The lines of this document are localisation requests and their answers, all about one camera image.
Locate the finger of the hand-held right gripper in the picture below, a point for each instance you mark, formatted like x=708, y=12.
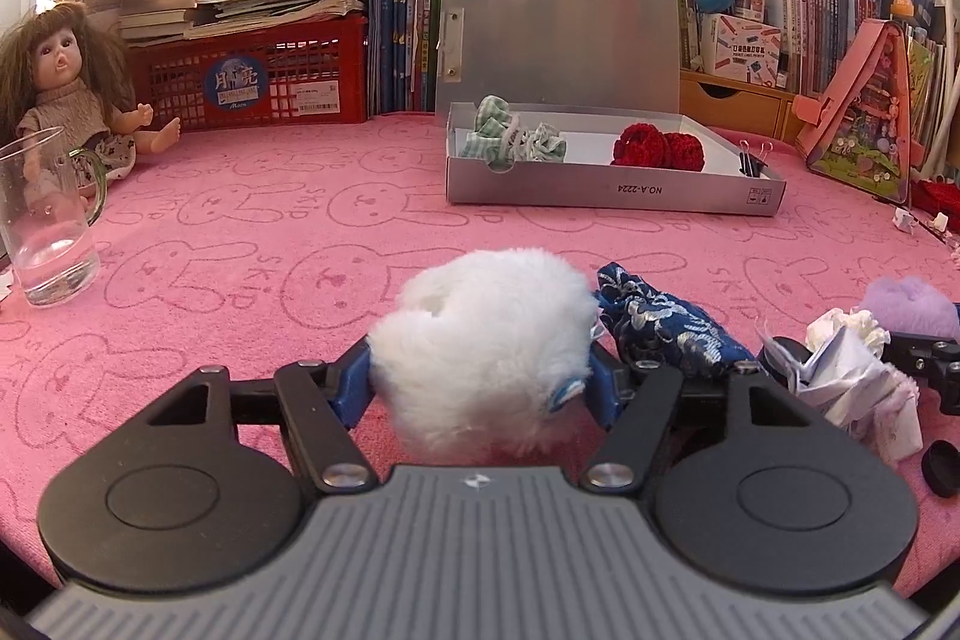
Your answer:
x=780, y=370
x=930, y=362

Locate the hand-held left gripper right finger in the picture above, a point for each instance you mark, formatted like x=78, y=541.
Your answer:
x=604, y=392

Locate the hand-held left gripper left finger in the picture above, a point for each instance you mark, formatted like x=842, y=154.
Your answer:
x=352, y=385

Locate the purple fluffy pompom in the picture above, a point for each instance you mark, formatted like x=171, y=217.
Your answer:
x=915, y=306

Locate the white fabric scrunchie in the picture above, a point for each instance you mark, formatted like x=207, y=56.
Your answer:
x=855, y=392

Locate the blue patterned scrunchie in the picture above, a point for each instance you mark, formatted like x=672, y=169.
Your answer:
x=660, y=317

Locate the black round lid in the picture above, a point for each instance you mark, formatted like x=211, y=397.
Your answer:
x=943, y=469

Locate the white fluffy pompom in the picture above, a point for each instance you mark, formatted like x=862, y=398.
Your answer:
x=480, y=340

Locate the grey cardboard box with lid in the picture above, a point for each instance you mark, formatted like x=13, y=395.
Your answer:
x=562, y=33

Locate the small white object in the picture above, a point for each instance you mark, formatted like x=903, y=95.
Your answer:
x=904, y=222

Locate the pink rabbit-print cloth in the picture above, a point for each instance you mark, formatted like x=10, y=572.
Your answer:
x=262, y=250

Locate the red yarn item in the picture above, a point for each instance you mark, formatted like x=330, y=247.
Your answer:
x=937, y=195

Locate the black binder clip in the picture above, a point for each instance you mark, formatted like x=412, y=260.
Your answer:
x=748, y=166

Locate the red crocheted scrunchie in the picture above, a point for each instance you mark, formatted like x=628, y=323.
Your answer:
x=639, y=147
x=686, y=153

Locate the pink printed bag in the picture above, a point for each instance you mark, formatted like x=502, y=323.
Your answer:
x=862, y=123

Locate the wooden drawer unit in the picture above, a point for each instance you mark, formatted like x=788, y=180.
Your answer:
x=739, y=111

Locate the green plaid scrunchie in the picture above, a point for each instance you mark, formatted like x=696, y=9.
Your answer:
x=491, y=134

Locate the white label printer carton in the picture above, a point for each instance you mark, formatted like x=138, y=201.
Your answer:
x=746, y=51

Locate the clear glass mug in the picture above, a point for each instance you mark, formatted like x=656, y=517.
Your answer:
x=52, y=220

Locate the red plastic crate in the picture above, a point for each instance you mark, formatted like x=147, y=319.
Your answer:
x=180, y=78

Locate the row of upright colourful books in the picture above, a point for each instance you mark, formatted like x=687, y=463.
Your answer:
x=810, y=18

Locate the row of blue slim books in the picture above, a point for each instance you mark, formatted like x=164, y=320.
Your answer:
x=401, y=10

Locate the brown-haired doll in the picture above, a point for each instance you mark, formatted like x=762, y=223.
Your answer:
x=64, y=55

